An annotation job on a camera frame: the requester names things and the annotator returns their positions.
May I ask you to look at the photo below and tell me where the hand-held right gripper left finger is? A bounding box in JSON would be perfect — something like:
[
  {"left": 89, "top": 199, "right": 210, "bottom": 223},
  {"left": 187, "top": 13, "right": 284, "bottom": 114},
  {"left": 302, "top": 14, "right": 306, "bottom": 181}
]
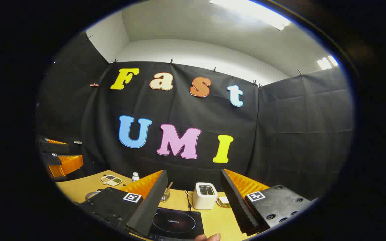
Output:
[{"left": 79, "top": 170, "right": 169, "bottom": 238}]

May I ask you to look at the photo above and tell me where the black power cable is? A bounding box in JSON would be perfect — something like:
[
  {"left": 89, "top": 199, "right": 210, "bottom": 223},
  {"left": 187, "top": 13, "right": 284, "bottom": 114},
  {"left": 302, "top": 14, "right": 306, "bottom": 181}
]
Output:
[{"left": 184, "top": 190, "right": 193, "bottom": 212}]

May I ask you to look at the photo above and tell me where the white toaster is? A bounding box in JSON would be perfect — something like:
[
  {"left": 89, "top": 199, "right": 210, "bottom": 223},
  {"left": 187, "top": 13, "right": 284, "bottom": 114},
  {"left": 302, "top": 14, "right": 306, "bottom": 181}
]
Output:
[{"left": 192, "top": 182, "right": 218, "bottom": 210}]

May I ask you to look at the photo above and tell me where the white divided bean tray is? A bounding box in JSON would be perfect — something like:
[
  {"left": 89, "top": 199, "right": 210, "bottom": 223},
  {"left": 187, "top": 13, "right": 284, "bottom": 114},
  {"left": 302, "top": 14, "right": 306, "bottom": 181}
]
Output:
[{"left": 100, "top": 174, "right": 123, "bottom": 186}]

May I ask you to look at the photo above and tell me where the small ceiling light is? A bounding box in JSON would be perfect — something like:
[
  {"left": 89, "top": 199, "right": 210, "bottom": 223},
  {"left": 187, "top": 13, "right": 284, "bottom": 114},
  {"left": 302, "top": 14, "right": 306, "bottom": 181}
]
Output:
[{"left": 316, "top": 55, "right": 339, "bottom": 70}]

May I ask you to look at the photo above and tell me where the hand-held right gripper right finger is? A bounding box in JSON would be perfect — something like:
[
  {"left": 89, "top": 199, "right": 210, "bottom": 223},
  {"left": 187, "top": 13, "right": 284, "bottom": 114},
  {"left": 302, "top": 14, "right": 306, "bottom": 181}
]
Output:
[{"left": 220, "top": 168, "right": 317, "bottom": 236}]

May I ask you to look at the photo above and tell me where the long ceiling light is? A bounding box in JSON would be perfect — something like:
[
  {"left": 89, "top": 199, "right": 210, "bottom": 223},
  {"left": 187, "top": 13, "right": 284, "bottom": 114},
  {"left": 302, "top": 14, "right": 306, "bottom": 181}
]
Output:
[{"left": 209, "top": 0, "right": 291, "bottom": 31}]

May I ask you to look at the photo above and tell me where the black induction cooktop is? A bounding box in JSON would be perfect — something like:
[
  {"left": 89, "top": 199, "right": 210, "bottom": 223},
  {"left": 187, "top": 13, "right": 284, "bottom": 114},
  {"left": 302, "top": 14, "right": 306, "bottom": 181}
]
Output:
[{"left": 148, "top": 207, "right": 205, "bottom": 240}]

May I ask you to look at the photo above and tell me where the metal wire basket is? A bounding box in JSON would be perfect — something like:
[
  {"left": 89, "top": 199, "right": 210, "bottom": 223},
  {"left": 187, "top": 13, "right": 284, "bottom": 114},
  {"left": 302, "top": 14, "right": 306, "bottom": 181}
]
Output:
[{"left": 160, "top": 188, "right": 173, "bottom": 203}]

